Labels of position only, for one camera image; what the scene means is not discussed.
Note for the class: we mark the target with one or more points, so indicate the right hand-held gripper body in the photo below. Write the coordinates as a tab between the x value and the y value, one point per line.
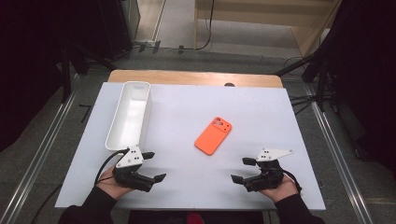
267	180

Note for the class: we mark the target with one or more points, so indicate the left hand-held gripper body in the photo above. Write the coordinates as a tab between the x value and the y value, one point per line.
130	159

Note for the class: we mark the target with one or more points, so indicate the white plastic bin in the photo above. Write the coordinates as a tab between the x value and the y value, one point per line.
130	118

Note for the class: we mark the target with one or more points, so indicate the orange phone case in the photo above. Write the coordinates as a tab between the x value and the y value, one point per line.
211	137

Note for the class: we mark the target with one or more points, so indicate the person's right hand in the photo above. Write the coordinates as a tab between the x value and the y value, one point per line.
283	193

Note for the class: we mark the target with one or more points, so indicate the person's left hand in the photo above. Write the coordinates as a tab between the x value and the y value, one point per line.
109	185

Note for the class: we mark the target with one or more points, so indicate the white board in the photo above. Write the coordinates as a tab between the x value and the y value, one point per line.
193	186

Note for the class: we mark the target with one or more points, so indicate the red object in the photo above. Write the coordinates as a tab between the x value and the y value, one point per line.
195	218

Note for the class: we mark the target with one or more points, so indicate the wooden table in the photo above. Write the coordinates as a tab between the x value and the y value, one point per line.
186	77

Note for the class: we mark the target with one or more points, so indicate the black stand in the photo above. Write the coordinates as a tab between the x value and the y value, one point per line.
320	87
66	77

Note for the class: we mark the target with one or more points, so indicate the dark curtain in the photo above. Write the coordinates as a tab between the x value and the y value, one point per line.
370	77
28	62

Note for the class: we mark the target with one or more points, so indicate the light wooden shelf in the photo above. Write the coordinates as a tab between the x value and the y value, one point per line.
249	12

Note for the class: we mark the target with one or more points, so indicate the metal floor rail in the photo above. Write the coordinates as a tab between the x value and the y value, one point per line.
34	168
339	158

